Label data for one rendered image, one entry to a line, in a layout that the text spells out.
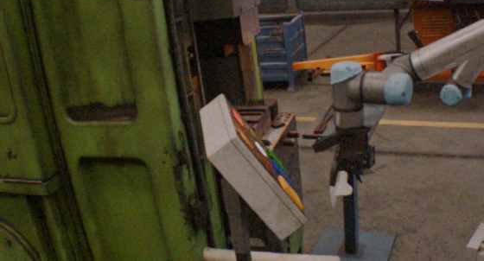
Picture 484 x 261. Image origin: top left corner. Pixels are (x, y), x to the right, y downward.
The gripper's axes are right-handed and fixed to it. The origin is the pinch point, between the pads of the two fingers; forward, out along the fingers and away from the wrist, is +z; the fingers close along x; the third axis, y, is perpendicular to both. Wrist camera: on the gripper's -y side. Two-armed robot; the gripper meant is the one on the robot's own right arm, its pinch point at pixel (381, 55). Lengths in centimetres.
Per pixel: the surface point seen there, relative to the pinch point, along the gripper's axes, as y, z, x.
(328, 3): 68, 143, 744
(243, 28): -20, 41, -33
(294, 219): 17, 15, -91
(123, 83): -12, 72, -60
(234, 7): -28, 40, -39
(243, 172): 2, 24, -95
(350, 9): 81, 105, 739
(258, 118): 13, 42, -28
